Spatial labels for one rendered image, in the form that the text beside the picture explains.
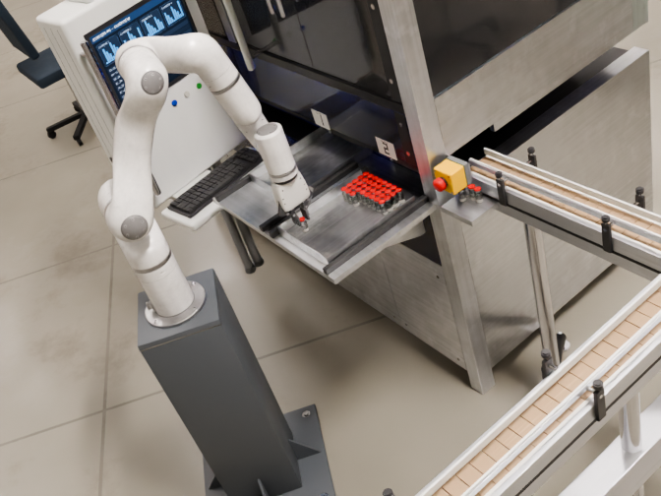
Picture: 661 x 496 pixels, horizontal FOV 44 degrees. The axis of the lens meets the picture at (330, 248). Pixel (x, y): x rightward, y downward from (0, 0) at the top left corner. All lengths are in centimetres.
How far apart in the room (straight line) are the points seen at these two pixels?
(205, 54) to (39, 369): 224
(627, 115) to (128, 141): 173
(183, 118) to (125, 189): 91
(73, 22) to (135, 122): 72
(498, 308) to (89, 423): 177
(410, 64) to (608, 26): 83
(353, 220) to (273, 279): 138
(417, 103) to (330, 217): 49
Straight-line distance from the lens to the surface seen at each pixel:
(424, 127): 228
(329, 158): 277
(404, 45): 216
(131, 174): 215
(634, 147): 314
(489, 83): 242
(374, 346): 329
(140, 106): 206
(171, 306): 238
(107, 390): 367
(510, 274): 282
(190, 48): 210
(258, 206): 267
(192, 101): 303
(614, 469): 215
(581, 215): 223
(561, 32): 262
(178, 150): 303
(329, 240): 241
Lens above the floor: 233
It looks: 37 degrees down
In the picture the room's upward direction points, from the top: 19 degrees counter-clockwise
